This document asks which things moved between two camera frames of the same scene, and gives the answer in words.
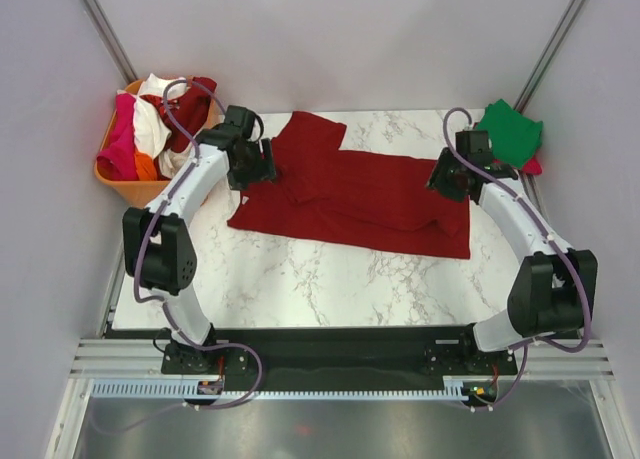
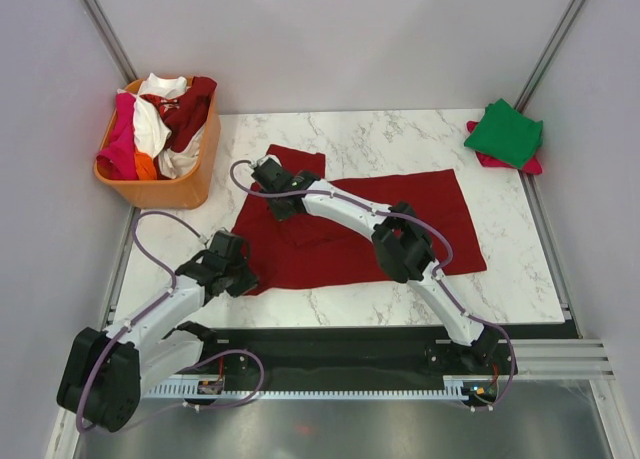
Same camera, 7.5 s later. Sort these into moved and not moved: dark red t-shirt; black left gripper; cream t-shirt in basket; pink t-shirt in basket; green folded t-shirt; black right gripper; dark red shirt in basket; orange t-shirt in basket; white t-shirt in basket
Moved: black left gripper; black right gripper; dark red t-shirt
Not moved: pink t-shirt in basket; dark red shirt in basket; orange t-shirt in basket; white t-shirt in basket; cream t-shirt in basket; green folded t-shirt
